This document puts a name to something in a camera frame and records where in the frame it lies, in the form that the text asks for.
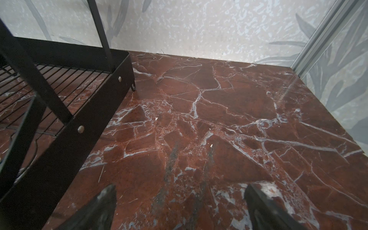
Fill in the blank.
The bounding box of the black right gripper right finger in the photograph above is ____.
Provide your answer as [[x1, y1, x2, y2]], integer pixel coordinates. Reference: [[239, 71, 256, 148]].
[[244, 184, 306, 230]]

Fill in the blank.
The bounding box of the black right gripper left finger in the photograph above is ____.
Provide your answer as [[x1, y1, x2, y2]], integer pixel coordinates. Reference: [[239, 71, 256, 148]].
[[57, 184, 117, 230]]

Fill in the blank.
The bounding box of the black wire dish rack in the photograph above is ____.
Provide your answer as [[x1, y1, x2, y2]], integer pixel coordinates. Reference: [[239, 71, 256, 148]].
[[1, 1, 136, 230]]

